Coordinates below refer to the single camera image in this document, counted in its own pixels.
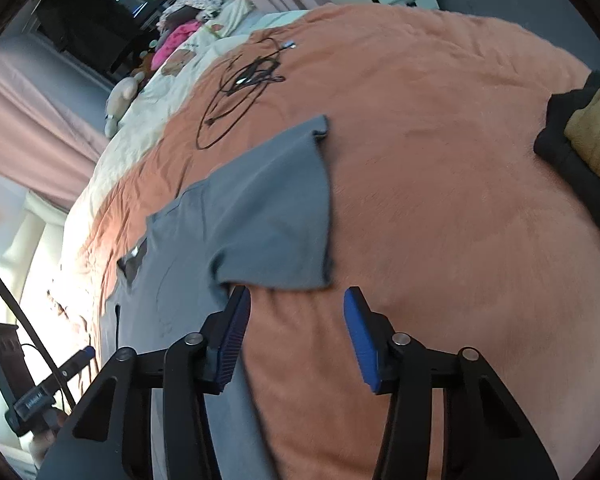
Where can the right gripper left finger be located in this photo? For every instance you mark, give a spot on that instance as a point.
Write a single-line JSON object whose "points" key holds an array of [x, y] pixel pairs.
{"points": [[200, 363]]}

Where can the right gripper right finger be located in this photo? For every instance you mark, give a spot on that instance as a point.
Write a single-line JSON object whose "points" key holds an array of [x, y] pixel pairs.
{"points": [[397, 365]]}

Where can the grey t-shirt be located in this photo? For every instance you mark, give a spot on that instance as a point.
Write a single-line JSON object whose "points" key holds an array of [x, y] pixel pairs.
{"points": [[262, 220]]}

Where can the left hand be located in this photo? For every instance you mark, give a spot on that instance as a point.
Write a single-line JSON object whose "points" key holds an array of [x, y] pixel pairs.
{"points": [[41, 443]]}

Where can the orange bed blanket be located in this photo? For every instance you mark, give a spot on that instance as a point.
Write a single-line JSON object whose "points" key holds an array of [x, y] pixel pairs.
{"points": [[443, 215]]}

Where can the pink curtain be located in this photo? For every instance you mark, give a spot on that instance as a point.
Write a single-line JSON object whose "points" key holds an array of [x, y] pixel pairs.
{"points": [[44, 145]]}

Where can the black folded garment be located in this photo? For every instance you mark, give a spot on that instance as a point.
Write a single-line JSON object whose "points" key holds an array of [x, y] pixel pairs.
{"points": [[553, 146]]}

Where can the beige plush toy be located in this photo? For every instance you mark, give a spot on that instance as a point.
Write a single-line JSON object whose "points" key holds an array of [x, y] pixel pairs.
{"points": [[119, 101]]}

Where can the brown bear pillow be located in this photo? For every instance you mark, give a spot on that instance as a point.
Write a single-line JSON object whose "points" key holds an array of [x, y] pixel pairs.
{"points": [[176, 62]]}

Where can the pink garment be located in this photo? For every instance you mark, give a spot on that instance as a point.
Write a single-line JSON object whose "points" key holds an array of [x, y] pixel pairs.
{"points": [[173, 40]]}

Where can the cream duvet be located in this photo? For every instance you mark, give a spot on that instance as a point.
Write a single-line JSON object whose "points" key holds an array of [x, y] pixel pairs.
{"points": [[142, 125]]}

